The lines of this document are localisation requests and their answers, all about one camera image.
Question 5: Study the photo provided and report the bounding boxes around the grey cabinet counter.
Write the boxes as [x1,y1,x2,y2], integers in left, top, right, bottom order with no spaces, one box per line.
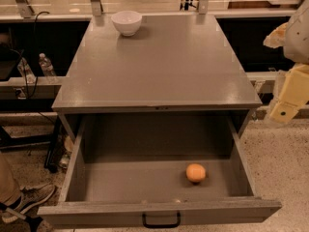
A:
[53,14,261,133]

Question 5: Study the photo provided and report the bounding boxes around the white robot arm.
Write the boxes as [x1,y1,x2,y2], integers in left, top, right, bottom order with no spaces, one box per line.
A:
[264,0,309,124]

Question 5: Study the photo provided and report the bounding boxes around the black drawer handle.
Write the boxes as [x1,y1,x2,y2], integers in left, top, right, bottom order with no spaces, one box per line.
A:
[142,212,182,229]

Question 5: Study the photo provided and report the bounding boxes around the tan trouser leg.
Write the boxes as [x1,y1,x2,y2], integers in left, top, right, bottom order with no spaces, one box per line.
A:
[0,153,21,208]

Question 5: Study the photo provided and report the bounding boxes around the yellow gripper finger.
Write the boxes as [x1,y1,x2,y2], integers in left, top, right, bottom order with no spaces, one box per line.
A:
[263,22,287,48]
[269,63,309,124]

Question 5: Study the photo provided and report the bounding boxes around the black cable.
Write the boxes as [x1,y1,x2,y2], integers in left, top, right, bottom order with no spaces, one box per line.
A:
[9,11,56,126]

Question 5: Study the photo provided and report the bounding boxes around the white ceramic bowl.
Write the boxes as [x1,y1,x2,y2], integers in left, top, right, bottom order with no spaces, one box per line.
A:
[111,11,142,36]

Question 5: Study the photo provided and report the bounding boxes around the grey sneaker shoe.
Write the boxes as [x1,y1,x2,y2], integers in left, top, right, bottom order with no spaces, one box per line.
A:
[3,184,56,215]

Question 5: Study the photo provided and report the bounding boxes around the grey open top drawer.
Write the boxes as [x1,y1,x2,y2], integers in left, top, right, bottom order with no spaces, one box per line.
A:
[39,113,281,229]

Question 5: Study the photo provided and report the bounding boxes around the clear plastic water bottle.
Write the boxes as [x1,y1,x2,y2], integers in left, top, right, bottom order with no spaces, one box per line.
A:
[39,53,56,77]

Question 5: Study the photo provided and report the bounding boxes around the left metal post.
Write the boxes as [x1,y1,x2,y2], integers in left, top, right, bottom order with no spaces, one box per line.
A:
[15,0,35,18]

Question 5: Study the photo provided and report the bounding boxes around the orange fruit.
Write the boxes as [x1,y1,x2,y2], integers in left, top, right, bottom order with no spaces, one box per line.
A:
[185,163,206,183]

